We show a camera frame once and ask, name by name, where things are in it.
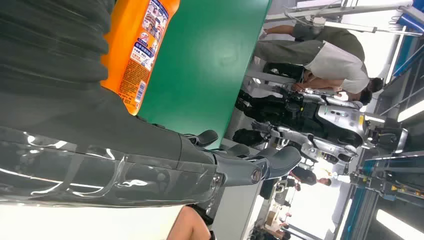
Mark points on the seated person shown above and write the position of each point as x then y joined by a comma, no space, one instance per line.
188,225

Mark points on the black humanoid robot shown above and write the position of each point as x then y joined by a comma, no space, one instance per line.
331,126

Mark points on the white desk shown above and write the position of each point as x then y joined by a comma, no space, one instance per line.
82,223

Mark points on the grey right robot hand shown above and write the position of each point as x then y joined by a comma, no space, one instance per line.
99,159

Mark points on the standing person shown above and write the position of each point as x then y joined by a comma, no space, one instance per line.
334,66

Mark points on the white desk frame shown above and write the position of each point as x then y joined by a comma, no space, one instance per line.
331,11

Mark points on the green table mat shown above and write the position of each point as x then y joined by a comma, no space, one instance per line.
205,66

